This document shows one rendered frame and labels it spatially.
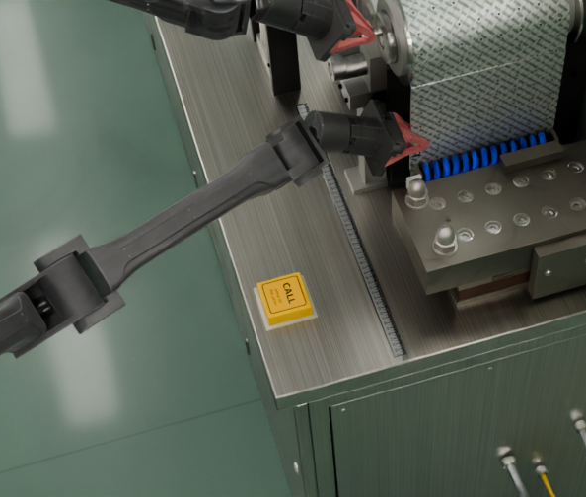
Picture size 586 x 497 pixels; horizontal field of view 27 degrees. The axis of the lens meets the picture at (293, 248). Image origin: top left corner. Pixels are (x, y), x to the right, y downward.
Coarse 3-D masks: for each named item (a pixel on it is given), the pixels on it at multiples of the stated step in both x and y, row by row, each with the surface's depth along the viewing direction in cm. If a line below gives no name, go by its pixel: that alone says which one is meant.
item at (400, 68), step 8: (384, 0) 174; (384, 8) 175; (392, 8) 172; (392, 16) 171; (392, 24) 173; (400, 24) 171; (400, 32) 171; (568, 32) 179; (400, 40) 171; (400, 48) 172; (400, 56) 173; (392, 64) 179; (400, 64) 174; (400, 72) 176
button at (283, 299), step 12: (288, 276) 193; (300, 276) 193; (264, 288) 192; (276, 288) 192; (288, 288) 191; (300, 288) 191; (264, 300) 190; (276, 300) 190; (288, 300) 190; (300, 300) 190; (264, 312) 191; (276, 312) 189; (288, 312) 189; (300, 312) 190; (312, 312) 191
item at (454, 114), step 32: (512, 64) 179; (544, 64) 180; (416, 96) 178; (448, 96) 180; (480, 96) 182; (512, 96) 184; (544, 96) 186; (416, 128) 184; (448, 128) 186; (480, 128) 188; (512, 128) 190; (544, 128) 193; (416, 160) 190
